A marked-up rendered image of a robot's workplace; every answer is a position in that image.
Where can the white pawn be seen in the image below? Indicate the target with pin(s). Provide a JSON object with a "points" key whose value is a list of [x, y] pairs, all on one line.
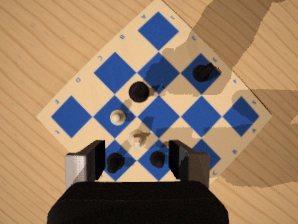
{"points": [[116, 116]]}

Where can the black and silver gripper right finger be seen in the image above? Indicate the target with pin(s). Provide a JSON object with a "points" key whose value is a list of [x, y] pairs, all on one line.
{"points": [[188, 165]]}

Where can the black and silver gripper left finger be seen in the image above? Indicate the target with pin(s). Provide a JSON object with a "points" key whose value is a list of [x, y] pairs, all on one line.
{"points": [[86, 165]]}

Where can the blue and cream chessboard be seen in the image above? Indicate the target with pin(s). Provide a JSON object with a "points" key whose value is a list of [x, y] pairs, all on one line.
{"points": [[219, 116]]}

